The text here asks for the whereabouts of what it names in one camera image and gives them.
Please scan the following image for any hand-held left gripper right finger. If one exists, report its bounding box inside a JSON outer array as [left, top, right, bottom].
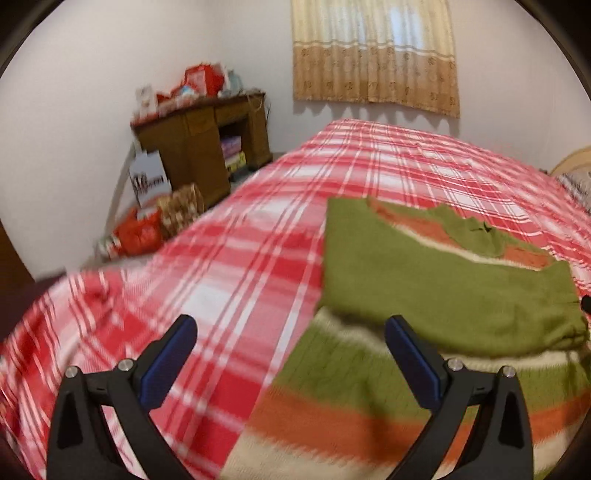
[[385, 315, 536, 480]]

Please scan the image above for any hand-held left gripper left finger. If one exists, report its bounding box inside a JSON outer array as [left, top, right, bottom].
[[46, 315, 199, 480]]

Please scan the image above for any green striped knit sweater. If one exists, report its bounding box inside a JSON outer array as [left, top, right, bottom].
[[219, 196, 591, 480]]

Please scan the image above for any red plaid blanket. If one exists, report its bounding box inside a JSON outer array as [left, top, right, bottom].
[[0, 117, 591, 480]]

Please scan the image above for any grey patterned pillow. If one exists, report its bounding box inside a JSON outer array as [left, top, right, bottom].
[[556, 171, 591, 206]]

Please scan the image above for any printed plastic packet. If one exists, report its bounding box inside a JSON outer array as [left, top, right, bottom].
[[97, 235, 123, 259]]

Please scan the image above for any red plastic bag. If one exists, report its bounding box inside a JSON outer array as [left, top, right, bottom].
[[113, 208, 164, 257]]

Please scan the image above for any cream wooden headboard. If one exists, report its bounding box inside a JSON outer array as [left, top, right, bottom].
[[549, 147, 591, 176]]

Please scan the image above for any brown patterned gift bag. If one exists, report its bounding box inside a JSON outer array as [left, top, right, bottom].
[[157, 183, 205, 238]]

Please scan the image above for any dark maroon bed base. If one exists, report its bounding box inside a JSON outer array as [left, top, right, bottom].
[[0, 274, 70, 340]]

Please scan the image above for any white printed paper bag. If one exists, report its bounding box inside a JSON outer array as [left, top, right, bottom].
[[129, 150, 172, 208]]

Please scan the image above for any brown wooden desk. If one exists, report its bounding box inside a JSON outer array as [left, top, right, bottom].
[[130, 92, 273, 208]]

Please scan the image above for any red flat box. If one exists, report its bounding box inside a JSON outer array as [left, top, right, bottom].
[[157, 90, 199, 114]]

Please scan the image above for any red gift bag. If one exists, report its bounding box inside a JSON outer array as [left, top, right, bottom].
[[185, 64, 227, 97]]

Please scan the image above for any beige patterned curtain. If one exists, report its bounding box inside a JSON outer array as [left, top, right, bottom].
[[291, 0, 461, 118]]

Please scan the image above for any grey metal frame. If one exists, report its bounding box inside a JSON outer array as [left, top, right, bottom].
[[95, 141, 141, 259]]

